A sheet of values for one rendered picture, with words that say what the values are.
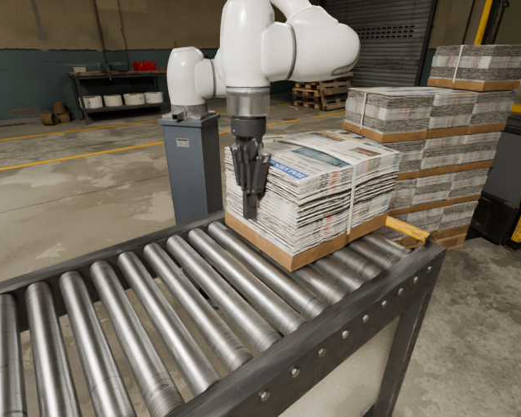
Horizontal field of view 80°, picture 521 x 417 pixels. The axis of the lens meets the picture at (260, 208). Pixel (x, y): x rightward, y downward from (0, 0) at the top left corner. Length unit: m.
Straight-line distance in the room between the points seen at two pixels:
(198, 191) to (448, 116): 1.38
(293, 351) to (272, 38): 0.55
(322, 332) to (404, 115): 1.38
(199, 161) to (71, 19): 6.50
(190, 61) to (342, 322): 1.10
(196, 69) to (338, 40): 0.80
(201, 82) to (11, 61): 6.37
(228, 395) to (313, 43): 0.62
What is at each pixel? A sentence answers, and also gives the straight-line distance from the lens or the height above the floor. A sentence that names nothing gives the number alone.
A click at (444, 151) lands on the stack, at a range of 2.10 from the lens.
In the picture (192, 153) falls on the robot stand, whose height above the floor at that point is 0.86.
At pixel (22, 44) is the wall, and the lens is 7.60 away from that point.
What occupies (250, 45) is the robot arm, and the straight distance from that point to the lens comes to 0.62.
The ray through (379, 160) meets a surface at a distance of 0.82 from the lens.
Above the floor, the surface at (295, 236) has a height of 0.90.
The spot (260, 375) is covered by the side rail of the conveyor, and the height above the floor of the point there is 0.80.
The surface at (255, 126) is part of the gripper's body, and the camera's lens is 0.64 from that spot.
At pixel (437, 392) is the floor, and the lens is 1.66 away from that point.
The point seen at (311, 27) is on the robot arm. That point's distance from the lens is 0.68.
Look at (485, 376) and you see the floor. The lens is 1.81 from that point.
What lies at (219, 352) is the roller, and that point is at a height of 0.79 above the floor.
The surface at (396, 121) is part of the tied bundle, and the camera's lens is 1.78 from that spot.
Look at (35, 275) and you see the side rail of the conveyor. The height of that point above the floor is 0.80.
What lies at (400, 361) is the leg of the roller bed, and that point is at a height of 0.39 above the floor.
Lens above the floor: 1.26
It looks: 27 degrees down
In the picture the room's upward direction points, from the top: straight up
